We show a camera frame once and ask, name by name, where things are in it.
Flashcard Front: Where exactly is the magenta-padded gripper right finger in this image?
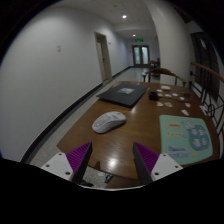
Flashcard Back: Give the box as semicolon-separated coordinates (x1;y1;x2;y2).
132;141;184;186

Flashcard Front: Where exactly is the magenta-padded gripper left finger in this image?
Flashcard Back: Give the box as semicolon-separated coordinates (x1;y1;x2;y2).
40;141;94;185

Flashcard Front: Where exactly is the white perforated computer mouse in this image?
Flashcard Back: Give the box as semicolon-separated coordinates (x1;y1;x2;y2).
91;110;128;135

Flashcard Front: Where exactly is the green printed mouse pad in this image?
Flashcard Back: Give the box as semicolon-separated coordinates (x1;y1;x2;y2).
158;114;214;166

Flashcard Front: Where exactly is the white notepad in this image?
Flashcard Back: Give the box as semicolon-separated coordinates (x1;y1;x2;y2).
199;104;209;116

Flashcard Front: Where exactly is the small black box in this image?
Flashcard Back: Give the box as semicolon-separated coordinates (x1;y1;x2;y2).
148;91;160;102

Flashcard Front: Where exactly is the black closed laptop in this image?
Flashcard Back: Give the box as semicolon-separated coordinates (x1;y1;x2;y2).
95;82;150;108

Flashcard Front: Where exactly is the wooden armchair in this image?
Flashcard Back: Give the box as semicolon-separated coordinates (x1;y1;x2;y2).
142;67;188;88

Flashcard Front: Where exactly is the black railing with wooden handrail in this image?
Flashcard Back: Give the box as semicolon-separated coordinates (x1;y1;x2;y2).
189;61;224;134

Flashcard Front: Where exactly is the glazed double door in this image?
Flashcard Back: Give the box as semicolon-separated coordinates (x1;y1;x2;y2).
131;44;150;67

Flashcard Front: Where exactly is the dark window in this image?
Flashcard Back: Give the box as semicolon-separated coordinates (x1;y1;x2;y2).
190;32;221;101

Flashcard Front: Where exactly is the pale side door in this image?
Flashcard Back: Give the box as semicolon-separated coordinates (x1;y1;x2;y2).
94;31;114;83

